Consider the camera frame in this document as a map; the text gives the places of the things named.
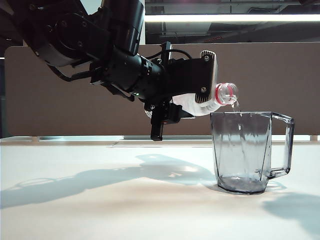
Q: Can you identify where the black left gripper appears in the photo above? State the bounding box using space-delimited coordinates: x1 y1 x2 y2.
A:
144 57 201 141

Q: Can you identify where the red label mineral water bottle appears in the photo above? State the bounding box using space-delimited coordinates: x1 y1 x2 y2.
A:
144 81 241 120

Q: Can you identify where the grey transparent plastic mug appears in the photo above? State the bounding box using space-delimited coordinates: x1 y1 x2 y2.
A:
210 111 296 195

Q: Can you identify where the brown desk partition panel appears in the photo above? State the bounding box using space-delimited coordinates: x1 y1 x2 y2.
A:
4 44 320 137

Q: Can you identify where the bright ceiling light strip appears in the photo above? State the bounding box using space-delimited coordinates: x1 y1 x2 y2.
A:
144 14 320 24

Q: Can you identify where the dark glass window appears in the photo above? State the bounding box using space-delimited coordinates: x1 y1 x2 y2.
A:
144 0 320 46

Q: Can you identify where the left wrist camera housing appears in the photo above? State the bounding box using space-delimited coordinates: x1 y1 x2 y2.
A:
194 49 218 105

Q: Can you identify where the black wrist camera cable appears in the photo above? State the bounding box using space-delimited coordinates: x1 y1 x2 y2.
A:
163 48 193 61

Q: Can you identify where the long aluminium partition base rail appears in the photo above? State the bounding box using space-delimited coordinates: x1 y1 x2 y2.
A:
39 134 312 141

